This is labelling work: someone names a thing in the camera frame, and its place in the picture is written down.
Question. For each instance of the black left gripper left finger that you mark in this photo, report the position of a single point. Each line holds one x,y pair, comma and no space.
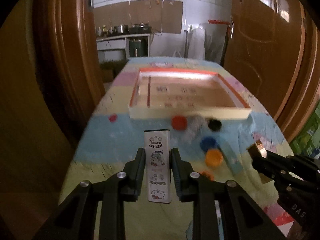
134,176

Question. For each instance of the dark green air fryer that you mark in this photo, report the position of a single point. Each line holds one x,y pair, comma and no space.
138,47

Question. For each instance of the cardboard sheet on wall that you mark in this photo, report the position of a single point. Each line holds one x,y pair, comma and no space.
162,15

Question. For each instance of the green cardboard carton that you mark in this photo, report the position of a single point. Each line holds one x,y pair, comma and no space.
307,142

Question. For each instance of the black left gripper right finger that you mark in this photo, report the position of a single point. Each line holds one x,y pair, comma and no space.
181,171

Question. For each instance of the blue bottle cap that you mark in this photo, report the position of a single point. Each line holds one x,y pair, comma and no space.
208,143

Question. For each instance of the orange cap with label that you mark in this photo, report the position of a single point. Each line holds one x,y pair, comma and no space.
208,175

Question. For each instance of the colourful cartoon sheep tablecloth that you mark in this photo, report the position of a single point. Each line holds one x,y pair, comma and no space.
112,138

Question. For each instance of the black gas stove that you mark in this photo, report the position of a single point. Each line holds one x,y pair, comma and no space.
140,29

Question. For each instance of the white Hello Kitty box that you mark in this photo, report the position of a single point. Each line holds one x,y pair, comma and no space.
157,153

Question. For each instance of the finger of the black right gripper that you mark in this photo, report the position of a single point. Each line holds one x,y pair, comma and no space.
272,167

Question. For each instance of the red bottle cap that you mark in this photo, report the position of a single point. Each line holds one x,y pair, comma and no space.
179,123

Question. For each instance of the black bottle cap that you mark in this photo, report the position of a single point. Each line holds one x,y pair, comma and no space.
214,125

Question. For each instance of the brown wooden door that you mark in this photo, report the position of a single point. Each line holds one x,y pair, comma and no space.
266,49

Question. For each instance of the rolled clear plastic sheet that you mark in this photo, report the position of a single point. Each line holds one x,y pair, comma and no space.
207,42

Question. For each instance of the steel cooking pot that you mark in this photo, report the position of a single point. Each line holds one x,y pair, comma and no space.
121,29

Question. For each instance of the white kitchen counter cabinet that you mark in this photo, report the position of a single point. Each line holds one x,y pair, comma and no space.
116,48

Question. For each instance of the wooden door frame left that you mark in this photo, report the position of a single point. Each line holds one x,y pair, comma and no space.
67,60

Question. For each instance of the light blue slim box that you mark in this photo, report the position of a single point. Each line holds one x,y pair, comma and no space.
230,157

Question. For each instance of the plain orange bottle cap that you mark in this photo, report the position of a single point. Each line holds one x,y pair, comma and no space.
213,157

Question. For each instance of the shallow cardboard tray box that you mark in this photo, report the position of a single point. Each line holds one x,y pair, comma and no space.
166,92

